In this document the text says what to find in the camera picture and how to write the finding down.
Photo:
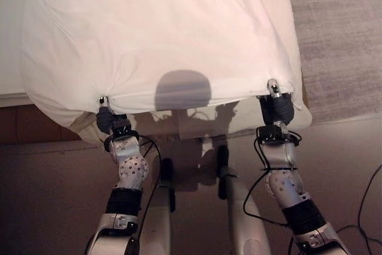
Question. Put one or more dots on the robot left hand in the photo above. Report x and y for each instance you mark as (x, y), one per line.
(105, 119)

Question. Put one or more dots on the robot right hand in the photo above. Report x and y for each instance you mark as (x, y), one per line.
(276, 108)

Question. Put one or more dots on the white duvet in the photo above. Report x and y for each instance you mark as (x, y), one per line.
(155, 28)

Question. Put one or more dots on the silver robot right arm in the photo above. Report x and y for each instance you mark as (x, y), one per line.
(283, 183)

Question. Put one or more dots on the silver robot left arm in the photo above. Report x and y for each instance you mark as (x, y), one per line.
(128, 171)

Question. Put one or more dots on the brown bed base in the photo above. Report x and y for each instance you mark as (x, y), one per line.
(35, 123)

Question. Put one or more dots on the grey rug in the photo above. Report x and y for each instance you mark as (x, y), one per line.
(337, 34)

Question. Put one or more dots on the silver robot right leg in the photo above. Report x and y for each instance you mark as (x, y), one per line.
(241, 216)

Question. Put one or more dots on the silver robot leg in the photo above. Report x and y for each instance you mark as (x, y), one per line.
(241, 216)
(158, 225)

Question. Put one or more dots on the silver robot left leg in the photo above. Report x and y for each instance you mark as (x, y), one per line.
(158, 225)

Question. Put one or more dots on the white mattress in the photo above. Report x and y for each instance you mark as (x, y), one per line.
(9, 43)

